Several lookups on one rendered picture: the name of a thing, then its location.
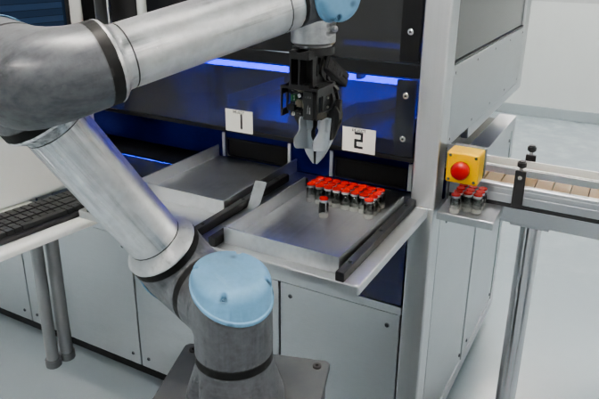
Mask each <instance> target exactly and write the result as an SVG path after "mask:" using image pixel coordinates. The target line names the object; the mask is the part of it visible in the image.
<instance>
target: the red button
mask: <svg viewBox="0 0 599 399"><path fill-rule="evenodd" d="M450 174H451V175H452V177H453V178H455V179H456V180H458V181H462V180H464V179H466V178H467V176H468V175H469V174H470V168H469V166H468V165H467V164H466V163H465V162H462V161H458V162H456V163H455V164H454V165H453V166H452V167H451V168H450Z"/></svg>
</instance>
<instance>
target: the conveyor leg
mask: <svg viewBox="0 0 599 399"><path fill-rule="evenodd" d="M509 224H512V225H517V226H520V233H519V239H518V245H517V251H516V258H515V264H514V270H513V282H512V288H511V295H510V301H509V307H508V314H507V320H506V326H505V338H504V344H503V350H502V356H501V362H500V369H499V375H498V381H497V388H496V399H515V396H516V390H517V385H518V378H519V373H520V367H521V357H522V351H523V345H524V339H525V334H526V328H527V322H528V317H529V306H530V300H531V294H532V289H533V283H534V277H535V271H536V266H537V255H538V250H539V243H540V238H541V232H542V231H544V232H549V231H550V230H546V229H541V228H537V227H532V226H527V225H523V224H516V223H511V222H510V223H509Z"/></svg>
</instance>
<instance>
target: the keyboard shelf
mask: <svg viewBox="0 0 599 399"><path fill-rule="evenodd" d="M29 203H31V201H29V200H27V201H24V202H21V203H19V204H16V205H13V206H10V207H8V208H3V209H0V213H2V212H4V211H7V210H10V209H11V210H12V209H13V208H17V207H20V206H23V205H27V204H29ZM95 224H99V223H97V222H93V221H90V220H86V219H84V218H80V217H76V218H73V219H71V220H69V221H66V222H64V223H61V224H57V225H55V226H52V227H50V228H47V229H44V230H43V231H40V232H36V233H33V234H30V235H29V236H26V237H23V238H21V239H18V240H15V241H12V242H9V243H7V244H4V245H2V246H0V262H2V261H4V260H6V259H8V258H11V257H15V256H18V255H19V254H22V253H24V252H27V251H29V250H31V249H33V248H37V247H40V246H42V245H45V244H46V243H49V242H51V241H54V240H58V239H60V238H62V237H65V236H67V235H70V234H72V233H74V232H78V231H80V230H83V229H85V228H87V227H89V226H92V225H95Z"/></svg>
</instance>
